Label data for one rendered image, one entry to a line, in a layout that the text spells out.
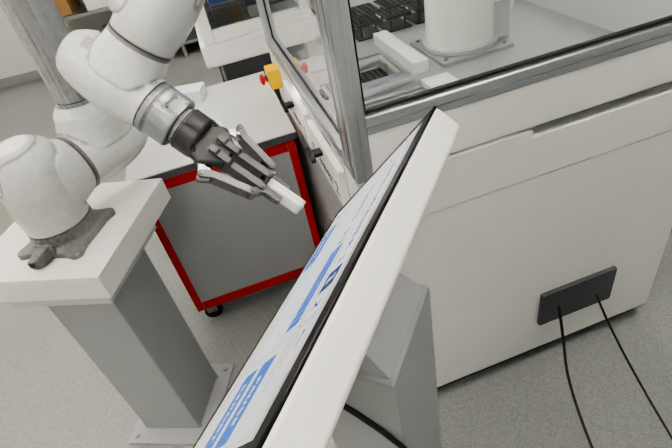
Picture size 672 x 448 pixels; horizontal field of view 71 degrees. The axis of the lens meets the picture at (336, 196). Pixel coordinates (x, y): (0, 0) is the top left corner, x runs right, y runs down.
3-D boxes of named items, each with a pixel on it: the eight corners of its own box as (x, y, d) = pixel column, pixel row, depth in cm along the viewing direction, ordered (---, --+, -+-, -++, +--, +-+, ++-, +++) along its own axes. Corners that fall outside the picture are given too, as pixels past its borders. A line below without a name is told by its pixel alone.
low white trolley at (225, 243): (203, 328, 199) (124, 183, 153) (194, 238, 248) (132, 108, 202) (334, 282, 207) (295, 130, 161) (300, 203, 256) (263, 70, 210)
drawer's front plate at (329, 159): (345, 209, 114) (337, 172, 107) (313, 153, 137) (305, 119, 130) (351, 207, 114) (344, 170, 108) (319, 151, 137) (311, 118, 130)
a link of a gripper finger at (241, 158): (211, 150, 80) (215, 145, 81) (266, 187, 82) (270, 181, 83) (215, 138, 77) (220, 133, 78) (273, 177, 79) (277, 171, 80)
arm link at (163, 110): (172, 72, 76) (204, 94, 77) (166, 104, 84) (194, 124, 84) (135, 106, 71) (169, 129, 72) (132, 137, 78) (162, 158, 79)
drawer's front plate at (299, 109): (311, 149, 139) (303, 116, 132) (289, 110, 162) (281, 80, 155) (316, 147, 139) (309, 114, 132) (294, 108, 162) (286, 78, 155)
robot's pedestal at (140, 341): (129, 444, 163) (-2, 300, 118) (162, 366, 187) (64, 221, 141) (211, 446, 158) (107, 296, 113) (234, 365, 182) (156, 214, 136)
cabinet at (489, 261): (398, 418, 155) (366, 239, 107) (315, 230, 236) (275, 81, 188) (646, 316, 168) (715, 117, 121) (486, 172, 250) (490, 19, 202)
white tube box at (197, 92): (173, 107, 195) (169, 95, 192) (179, 97, 202) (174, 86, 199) (203, 102, 194) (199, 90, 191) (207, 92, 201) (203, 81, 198)
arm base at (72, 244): (6, 272, 115) (-8, 256, 111) (60, 212, 132) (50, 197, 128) (70, 272, 111) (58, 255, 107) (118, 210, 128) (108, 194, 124)
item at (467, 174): (365, 235, 108) (356, 184, 99) (276, 80, 189) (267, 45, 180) (711, 115, 122) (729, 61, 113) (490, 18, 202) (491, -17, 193)
